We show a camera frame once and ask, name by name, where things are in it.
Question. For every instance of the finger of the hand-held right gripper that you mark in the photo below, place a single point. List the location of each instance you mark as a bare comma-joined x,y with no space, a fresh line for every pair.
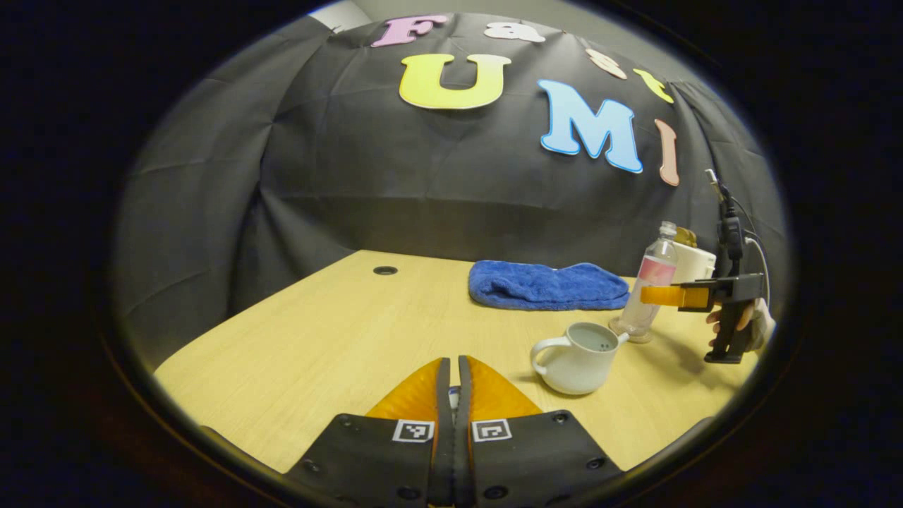
695,296

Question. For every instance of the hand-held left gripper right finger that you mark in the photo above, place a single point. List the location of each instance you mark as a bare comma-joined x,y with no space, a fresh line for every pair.
463,451

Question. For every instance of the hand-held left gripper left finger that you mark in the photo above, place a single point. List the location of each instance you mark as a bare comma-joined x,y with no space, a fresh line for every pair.
443,451

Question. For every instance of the clear water bottle pink label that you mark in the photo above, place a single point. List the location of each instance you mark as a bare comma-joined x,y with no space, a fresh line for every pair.
652,282

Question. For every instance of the round cork coaster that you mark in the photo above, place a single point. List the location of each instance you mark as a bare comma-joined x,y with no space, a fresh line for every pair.
638,340

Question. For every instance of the white ceramic teacup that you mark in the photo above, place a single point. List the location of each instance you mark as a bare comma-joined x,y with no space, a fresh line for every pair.
575,367

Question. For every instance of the white toaster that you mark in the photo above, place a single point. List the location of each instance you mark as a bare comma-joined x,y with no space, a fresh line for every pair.
695,264

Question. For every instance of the brown bread slice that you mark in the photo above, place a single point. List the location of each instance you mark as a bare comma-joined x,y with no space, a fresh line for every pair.
686,236

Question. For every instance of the blue towel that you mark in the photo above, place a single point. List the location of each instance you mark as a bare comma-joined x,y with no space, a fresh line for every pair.
547,286

